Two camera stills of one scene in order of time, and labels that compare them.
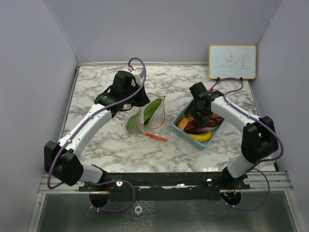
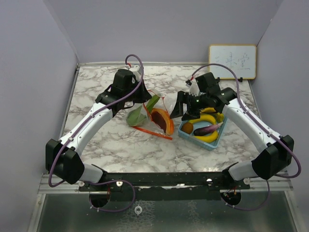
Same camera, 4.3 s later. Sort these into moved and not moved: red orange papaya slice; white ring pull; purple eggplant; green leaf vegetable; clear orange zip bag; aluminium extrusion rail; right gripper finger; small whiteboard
Moved: right gripper finger; green leaf vegetable; red orange papaya slice; clear orange zip bag
Not moved: small whiteboard; purple eggplant; aluminium extrusion rail; white ring pull
